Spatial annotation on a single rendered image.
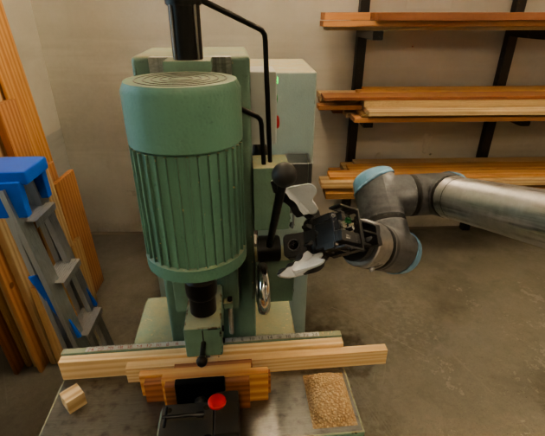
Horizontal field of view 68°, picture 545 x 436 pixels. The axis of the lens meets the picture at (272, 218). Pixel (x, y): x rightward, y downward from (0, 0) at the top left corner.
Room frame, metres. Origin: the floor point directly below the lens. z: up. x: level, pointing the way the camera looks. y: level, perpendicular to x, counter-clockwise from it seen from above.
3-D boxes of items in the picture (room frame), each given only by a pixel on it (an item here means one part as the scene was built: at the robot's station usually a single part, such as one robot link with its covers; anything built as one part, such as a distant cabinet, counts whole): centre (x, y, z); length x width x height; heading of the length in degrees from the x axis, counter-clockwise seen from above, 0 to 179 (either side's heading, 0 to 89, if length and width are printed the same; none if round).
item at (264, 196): (0.85, 0.00, 1.23); 0.09 x 0.08 x 0.15; 5
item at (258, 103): (0.95, 0.02, 1.40); 0.10 x 0.06 x 0.16; 5
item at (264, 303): (0.76, 0.02, 1.02); 0.12 x 0.03 x 0.12; 5
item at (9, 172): (1.23, 0.79, 0.58); 0.27 x 0.25 x 1.16; 94
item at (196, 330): (0.64, 0.13, 1.03); 0.14 x 0.07 x 0.09; 5
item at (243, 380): (0.54, 0.12, 0.94); 0.16 x 0.01 x 0.07; 95
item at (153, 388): (0.57, 0.13, 0.93); 0.25 x 0.02 x 0.05; 95
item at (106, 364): (0.64, 0.14, 0.93); 0.60 x 0.02 x 0.05; 95
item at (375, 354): (0.63, 0.03, 0.92); 0.55 x 0.02 x 0.04; 95
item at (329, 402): (0.56, -0.11, 0.91); 0.12 x 0.09 x 0.03; 5
